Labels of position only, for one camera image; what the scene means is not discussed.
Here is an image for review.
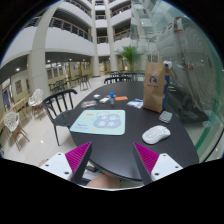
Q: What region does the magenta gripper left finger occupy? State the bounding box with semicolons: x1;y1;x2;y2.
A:
39;141;93;185

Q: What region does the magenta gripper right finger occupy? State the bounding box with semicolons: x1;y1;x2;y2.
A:
132;142;184;186

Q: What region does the white perforated computer mouse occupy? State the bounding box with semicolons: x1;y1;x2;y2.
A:
142;125;171;144

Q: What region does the light green mouse pad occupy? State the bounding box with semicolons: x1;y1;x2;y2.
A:
70;110;126;136

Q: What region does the small grey box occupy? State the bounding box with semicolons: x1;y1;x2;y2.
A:
159;111;173;123

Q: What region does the clear plastic packet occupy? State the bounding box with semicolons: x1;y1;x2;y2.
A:
81;100;97;109

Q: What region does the black chair near table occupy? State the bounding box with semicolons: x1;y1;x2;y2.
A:
41;88;79;147

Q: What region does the white blue packet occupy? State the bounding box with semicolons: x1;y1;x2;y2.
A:
127;99;143;109

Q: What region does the white small box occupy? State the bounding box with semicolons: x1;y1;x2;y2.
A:
99;97;110;104

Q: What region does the small white cube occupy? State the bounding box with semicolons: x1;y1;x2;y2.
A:
93;94;101;100

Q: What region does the white lattice chair upper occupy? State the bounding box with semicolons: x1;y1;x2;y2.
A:
28;89;43;115

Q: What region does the white lattice chair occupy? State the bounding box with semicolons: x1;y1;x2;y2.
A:
28;89;43;115
4;111;29;146

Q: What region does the blue capped small bottle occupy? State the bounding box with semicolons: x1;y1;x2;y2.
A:
110;92;115;105

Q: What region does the white lattice chair lower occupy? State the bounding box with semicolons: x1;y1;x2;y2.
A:
4;111;29;146

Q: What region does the black chair behind table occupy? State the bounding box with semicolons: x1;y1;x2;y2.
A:
104;76;132;84

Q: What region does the blue bottle behind bag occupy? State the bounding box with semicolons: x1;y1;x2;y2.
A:
163;75;170;109

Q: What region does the brown paper bag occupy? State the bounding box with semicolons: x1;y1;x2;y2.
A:
143;50;166;113

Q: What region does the green potted palm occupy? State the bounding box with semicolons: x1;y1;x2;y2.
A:
116;46;141;71

